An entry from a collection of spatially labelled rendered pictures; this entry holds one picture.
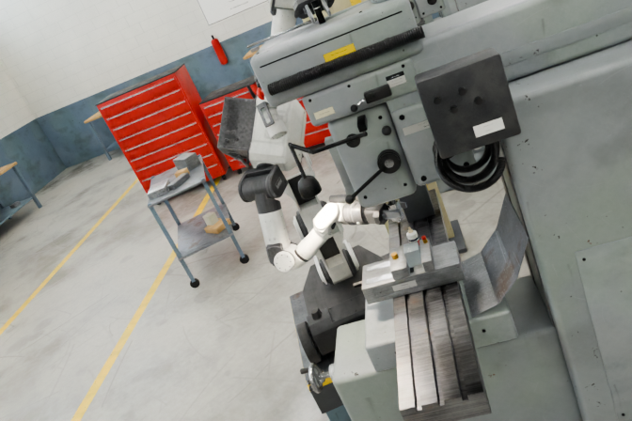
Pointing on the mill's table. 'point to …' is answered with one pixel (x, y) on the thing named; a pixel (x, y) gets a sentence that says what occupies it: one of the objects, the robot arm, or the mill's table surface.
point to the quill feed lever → (387, 162)
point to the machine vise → (375, 285)
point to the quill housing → (355, 157)
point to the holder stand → (418, 204)
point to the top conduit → (346, 60)
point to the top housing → (335, 46)
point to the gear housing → (340, 105)
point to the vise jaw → (399, 268)
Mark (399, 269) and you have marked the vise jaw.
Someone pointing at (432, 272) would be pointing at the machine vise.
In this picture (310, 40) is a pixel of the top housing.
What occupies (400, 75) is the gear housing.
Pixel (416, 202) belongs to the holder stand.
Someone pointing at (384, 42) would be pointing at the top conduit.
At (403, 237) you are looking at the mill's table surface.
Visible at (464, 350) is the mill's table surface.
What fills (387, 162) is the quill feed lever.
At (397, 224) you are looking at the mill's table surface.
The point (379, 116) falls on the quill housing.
